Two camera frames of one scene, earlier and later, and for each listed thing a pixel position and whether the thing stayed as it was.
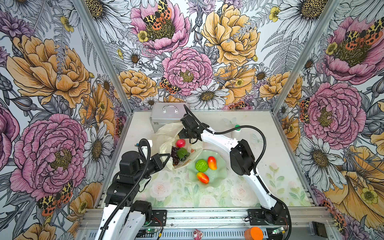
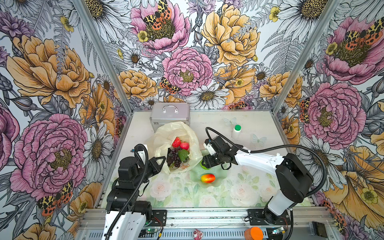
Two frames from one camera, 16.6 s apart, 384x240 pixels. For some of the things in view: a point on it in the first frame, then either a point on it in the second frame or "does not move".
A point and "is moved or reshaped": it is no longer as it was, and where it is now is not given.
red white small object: (197, 235) does not move
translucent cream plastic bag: (167, 135) is moved or reshaped
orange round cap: (253, 233) does not move
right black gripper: (181, 133) to (209, 163)
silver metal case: (163, 113) does not move
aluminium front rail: (220, 224) does not move
